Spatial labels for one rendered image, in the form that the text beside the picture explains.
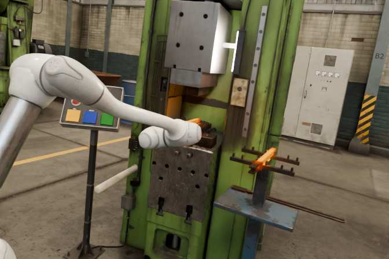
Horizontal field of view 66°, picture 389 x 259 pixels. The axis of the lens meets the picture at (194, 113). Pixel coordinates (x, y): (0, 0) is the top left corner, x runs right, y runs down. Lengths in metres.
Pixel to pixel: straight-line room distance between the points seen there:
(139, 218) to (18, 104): 1.47
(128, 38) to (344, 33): 6.17
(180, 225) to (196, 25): 1.23
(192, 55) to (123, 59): 8.31
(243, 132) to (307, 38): 5.89
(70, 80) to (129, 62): 8.90
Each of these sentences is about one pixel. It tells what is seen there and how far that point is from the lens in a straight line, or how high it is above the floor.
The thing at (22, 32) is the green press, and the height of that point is 1.59.
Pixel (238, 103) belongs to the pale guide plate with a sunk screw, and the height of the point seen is 1.20.
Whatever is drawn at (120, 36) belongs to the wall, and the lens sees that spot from 10.20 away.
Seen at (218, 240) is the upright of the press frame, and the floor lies 0.26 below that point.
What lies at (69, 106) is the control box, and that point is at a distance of 1.97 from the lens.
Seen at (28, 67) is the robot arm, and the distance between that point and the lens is 1.11.
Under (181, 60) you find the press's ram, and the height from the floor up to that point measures 1.41.
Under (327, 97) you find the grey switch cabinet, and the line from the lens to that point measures 6.87.
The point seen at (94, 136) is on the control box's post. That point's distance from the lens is 2.05.
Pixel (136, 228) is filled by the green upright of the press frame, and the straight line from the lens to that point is 2.40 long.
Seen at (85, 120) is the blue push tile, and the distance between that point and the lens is 1.91.
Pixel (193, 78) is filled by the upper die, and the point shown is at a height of 1.32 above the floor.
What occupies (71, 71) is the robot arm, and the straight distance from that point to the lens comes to 0.98.
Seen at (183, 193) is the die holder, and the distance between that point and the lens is 1.90.
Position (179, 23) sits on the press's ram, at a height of 1.63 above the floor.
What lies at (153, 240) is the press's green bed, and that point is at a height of 0.24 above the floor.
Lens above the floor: 1.40
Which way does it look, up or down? 9 degrees down
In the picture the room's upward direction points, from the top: 7 degrees clockwise
